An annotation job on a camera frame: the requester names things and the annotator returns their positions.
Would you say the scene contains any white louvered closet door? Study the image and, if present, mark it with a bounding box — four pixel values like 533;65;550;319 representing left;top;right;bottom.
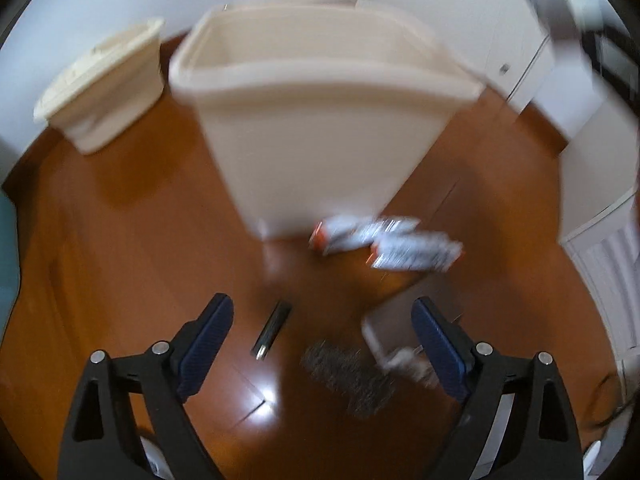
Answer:
559;200;640;363

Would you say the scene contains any silver printed sachet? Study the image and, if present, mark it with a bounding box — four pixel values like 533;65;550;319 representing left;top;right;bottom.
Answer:
367;232;464;274

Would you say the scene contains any black cylinder battery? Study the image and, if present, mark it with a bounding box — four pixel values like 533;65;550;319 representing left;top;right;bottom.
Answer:
251;301;293;361

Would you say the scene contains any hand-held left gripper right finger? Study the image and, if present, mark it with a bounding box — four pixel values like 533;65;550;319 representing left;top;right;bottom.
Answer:
411;296;584;480

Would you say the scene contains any beige plastic waste bin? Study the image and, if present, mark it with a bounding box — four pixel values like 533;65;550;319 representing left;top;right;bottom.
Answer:
167;0;487;240

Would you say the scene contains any person's right grey slipper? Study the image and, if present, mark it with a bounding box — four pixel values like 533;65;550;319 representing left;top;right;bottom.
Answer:
581;439;604;477

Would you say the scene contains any teal storage box white lid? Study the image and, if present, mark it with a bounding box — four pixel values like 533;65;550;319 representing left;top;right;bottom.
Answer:
0;187;22;323

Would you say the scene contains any clear plastic bag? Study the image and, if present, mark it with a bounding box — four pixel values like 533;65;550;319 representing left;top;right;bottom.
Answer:
361;290;463;387

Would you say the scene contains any beige folding bucket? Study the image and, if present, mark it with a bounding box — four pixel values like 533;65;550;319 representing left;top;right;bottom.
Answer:
32;17;167;156

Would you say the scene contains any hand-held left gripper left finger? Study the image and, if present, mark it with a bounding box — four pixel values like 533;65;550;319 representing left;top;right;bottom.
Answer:
57;292;236;480

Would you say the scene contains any person's grey slipper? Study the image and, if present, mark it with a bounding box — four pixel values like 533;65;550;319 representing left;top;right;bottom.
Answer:
139;434;163;480
581;439;604;477

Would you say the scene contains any white printed sachet orange end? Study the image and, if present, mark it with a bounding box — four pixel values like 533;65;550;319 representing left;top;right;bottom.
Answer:
308;214;422;257

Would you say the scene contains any person's left grey slipper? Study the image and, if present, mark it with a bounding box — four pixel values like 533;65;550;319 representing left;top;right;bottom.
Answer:
139;434;163;480

